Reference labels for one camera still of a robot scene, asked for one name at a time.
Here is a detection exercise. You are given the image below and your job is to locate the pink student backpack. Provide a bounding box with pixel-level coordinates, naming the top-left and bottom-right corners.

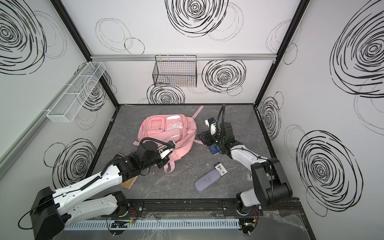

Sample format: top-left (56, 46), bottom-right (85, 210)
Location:
top-left (134, 106), bottom-right (204, 173)

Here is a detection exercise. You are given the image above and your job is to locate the blue book yellow label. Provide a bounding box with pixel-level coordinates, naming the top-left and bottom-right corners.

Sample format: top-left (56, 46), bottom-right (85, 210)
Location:
top-left (209, 144), bottom-right (221, 156)

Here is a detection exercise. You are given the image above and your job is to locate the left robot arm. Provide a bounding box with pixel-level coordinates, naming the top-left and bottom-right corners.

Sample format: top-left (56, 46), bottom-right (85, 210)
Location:
top-left (26, 138), bottom-right (176, 240)

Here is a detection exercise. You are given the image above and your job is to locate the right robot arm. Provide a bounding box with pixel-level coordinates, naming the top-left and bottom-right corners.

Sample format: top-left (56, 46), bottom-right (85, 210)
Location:
top-left (198, 118), bottom-right (293, 215)

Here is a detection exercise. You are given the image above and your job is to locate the small black white card box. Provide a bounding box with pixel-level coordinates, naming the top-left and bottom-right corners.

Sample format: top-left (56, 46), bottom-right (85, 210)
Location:
top-left (214, 162), bottom-right (228, 177)

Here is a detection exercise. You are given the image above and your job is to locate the brown book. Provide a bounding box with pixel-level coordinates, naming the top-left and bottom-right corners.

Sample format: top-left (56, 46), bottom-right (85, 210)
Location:
top-left (111, 152), bottom-right (139, 190)

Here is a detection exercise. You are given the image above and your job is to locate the purple glasses case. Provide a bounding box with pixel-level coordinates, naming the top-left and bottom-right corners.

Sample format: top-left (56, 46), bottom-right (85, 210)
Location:
top-left (195, 170), bottom-right (221, 193)

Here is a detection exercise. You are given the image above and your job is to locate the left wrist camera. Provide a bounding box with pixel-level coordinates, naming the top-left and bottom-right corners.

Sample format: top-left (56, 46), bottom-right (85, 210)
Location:
top-left (158, 146), bottom-right (174, 159)

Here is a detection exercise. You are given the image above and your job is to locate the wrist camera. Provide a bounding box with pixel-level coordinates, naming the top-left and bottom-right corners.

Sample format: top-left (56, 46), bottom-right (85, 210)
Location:
top-left (158, 146), bottom-right (174, 159)
top-left (205, 118), bottom-right (217, 137)

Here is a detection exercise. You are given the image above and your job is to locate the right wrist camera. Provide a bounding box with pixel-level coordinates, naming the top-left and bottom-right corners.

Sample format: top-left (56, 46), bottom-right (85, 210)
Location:
top-left (205, 118), bottom-right (217, 137)

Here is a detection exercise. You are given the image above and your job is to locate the white slotted cable duct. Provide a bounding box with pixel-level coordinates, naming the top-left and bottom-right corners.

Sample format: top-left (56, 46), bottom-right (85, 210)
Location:
top-left (65, 219), bottom-right (241, 231)

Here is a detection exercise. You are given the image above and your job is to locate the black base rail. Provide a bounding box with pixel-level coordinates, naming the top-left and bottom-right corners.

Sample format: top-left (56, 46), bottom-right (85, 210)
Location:
top-left (61, 198), bottom-right (304, 217)

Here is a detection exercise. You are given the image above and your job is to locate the black wire basket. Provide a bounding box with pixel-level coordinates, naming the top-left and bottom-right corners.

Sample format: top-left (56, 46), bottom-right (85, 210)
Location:
top-left (152, 60), bottom-right (198, 88)

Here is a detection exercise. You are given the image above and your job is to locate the clear acrylic wall shelf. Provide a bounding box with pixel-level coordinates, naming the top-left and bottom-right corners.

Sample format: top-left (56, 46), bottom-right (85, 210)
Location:
top-left (47, 62), bottom-right (106, 123)

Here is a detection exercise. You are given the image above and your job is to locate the aluminium wall rail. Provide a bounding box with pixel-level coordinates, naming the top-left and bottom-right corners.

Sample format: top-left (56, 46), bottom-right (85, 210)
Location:
top-left (91, 53), bottom-right (277, 62)

